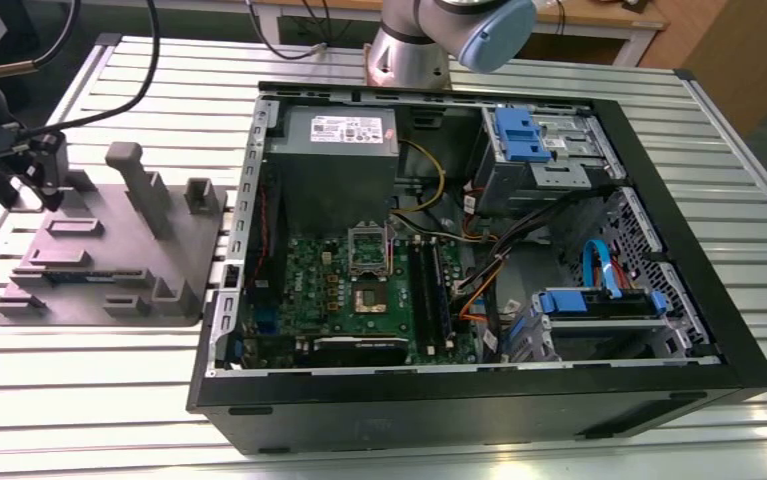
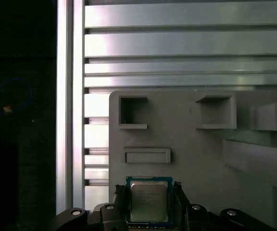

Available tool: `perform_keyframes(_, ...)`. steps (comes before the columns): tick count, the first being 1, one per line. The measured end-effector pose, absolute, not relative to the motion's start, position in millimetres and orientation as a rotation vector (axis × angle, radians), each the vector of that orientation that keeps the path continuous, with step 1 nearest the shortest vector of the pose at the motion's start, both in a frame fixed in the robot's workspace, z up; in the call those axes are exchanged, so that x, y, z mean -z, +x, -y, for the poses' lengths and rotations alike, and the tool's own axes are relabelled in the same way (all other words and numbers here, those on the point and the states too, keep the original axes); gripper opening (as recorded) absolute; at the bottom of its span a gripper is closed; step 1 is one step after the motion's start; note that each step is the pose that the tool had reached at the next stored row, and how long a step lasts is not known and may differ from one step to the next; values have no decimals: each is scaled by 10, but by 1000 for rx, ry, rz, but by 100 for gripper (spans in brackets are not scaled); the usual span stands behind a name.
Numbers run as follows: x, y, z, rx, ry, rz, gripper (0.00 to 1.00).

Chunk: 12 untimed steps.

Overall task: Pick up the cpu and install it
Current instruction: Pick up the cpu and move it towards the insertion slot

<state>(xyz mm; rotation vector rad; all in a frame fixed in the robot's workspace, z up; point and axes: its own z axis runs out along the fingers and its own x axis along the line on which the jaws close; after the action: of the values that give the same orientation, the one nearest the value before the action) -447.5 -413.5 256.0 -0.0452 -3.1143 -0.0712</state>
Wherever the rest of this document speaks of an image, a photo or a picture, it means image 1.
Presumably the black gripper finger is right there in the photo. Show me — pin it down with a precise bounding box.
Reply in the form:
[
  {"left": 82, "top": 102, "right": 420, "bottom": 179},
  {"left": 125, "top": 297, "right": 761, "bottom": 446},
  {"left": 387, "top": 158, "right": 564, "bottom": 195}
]
[
  {"left": 26, "top": 130, "right": 70, "bottom": 212},
  {"left": 0, "top": 168, "right": 26, "bottom": 212}
]

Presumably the CPU socket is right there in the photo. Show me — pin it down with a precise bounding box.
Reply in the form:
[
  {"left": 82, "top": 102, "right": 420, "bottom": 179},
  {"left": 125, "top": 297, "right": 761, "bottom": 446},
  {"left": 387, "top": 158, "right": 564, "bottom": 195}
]
[{"left": 349, "top": 278, "right": 397, "bottom": 319}]

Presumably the grey parts rack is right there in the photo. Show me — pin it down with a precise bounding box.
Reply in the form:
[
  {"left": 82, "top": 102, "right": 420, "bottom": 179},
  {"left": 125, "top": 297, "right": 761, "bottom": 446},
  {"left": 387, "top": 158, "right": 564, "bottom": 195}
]
[{"left": 0, "top": 142, "right": 235, "bottom": 329}]

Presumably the RAM stick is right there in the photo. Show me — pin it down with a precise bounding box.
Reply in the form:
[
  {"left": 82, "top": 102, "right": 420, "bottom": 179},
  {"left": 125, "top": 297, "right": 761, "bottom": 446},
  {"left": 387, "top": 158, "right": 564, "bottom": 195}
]
[{"left": 41, "top": 270, "right": 125, "bottom": 286}]

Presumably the grey power supply unit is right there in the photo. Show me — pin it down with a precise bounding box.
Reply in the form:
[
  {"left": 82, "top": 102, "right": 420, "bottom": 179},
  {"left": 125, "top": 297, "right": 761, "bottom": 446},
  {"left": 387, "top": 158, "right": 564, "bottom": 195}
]
[{"left": 266, "top": 104, "right": 402, "bottom": 239}]

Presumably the black graphics card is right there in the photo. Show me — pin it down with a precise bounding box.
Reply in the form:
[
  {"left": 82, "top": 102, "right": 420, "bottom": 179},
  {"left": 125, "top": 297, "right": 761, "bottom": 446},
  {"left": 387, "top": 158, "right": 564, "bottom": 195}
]
[{"left": 295, "top": 334, "right": 412, "bottom": 369}]

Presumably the black RAM slot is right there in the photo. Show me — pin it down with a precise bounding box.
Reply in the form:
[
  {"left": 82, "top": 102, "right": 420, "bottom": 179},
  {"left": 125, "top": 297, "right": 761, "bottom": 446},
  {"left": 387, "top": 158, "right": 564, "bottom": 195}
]
[
  {"left": 426, "top": 238, "right": 450, "bottom": 351},
  {"left": 433, "top": 238, "right": 458, "bottom": 351},
  {"left": 414, "top": 239, "right": 440, "bottom": 353},
  {"left": 408, "top": 239, "right": 433, "bottom": 353}
]

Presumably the green motherboard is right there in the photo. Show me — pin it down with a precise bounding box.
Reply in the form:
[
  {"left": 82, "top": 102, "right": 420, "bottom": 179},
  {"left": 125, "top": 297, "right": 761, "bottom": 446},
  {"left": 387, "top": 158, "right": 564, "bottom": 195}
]
[{"left": 239, "top": 219, "right": 485, "bottom": 370}]

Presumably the black open PC case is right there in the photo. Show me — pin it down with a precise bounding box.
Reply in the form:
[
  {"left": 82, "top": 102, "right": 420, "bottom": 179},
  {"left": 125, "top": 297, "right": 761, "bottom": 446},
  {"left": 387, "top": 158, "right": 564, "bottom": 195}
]
[{"left": 186, "top": 79, "right": 767, "bottom": 456}]

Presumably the grey metal drive cage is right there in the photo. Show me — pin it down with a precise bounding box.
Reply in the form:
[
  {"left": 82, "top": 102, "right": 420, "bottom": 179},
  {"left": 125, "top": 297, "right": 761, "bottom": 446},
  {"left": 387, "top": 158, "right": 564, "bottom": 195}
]
[{"left": 476, "top": 104, "right": 629, "bottom": 216}]

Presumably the hard disk in blue carrier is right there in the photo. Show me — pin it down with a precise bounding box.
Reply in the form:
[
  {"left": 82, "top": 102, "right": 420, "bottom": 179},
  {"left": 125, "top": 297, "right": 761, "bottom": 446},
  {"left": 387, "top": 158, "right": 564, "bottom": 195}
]
[{"left": 533, "top": 287, "right": 669, "bottom": 321}]

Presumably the brown wooden cabinet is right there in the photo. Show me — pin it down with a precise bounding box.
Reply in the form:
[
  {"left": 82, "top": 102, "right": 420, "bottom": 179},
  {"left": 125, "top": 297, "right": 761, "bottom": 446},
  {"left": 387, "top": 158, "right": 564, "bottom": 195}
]
[{"left": 640, "top": 0, "right": 767, "bottom": 136}]

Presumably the bronze sleeved cable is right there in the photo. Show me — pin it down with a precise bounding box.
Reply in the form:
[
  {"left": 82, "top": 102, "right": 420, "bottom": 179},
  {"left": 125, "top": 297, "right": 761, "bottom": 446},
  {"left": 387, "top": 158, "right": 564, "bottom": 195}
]
[{"left": 0, "top": 0, "right": 83, "bottom": 80}]

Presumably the black camera cable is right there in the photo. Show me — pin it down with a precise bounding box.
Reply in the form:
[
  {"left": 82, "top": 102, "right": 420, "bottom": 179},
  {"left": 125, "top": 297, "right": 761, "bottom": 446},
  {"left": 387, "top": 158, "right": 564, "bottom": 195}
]
[{"left": 0, "top": 0, "right": 162, "bottom": 160}]

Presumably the white frame table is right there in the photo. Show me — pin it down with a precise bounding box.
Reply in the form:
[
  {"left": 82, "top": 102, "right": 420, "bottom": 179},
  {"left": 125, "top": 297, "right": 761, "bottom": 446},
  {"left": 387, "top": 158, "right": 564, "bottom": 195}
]
[{"left": 155, "top": 0, "right": 385, "bottom": 47}]

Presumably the thin cable silver plug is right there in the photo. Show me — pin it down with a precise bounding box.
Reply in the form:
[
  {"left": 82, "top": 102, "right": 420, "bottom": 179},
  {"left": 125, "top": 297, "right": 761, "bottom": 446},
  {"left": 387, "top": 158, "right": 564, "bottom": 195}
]
[{"left": 246, "top": 0, "right": 331, "bottom": 61}]

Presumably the yellow wire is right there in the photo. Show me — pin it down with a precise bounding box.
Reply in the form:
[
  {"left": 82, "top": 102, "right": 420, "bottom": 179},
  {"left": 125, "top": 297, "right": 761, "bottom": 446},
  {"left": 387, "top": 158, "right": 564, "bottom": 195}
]
[{"left": 393, "top": 139, "right": 449, "bottom": 216}]

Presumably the multicolour wire bundle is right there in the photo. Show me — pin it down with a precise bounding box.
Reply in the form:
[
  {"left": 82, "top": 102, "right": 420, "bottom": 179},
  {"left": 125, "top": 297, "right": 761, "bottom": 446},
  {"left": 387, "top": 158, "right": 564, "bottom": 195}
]
[{"left": 422, "top": 222, "right": 496, "bottom": 246}]

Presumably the orange wire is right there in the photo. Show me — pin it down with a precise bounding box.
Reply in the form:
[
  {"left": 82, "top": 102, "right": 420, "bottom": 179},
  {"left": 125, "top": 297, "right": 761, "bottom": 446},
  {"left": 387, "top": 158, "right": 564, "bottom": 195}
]
[{"left": 457, "top": 259, "right": 512, "bottom": 324}]

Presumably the black cable bundle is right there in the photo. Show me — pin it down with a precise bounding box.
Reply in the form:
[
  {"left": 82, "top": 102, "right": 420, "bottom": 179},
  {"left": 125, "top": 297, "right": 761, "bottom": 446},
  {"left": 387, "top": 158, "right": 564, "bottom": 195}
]
[{"left": 460, "top": 184, "right": 622, "bottom": 296}]

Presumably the blue flat data wire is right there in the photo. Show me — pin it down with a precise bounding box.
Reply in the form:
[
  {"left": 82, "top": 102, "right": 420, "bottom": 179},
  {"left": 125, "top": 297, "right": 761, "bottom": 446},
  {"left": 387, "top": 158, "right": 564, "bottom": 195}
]
[{"left": 581, "top": 238, "right": 626, "bottom": 301}]

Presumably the wooden desk white frame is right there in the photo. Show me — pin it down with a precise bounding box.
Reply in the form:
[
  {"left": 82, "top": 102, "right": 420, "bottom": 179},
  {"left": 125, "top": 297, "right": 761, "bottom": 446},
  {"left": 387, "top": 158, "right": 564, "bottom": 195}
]
[{"left": 533, "top": 0, "right": 670, "bottom": 69}]

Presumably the silver disk bay frame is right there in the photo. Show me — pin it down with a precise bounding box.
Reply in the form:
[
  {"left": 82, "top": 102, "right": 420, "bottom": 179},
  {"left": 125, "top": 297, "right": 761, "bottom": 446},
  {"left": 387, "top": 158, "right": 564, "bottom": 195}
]
[{"left": 500, "top": 287, "right": 722, "bottom": 364}]

